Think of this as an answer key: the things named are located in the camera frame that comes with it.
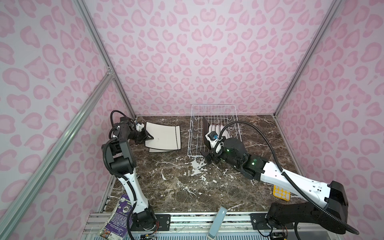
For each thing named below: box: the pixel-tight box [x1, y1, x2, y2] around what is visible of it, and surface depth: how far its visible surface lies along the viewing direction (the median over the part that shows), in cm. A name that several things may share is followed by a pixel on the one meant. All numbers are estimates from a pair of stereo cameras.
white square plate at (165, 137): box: [145, 122, 181, 150], surface depth 106 cm
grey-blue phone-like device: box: [206, 206, 227, 240], surface depth 75 cm
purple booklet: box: [99, 194, 133, 240], surface depth 72 cm
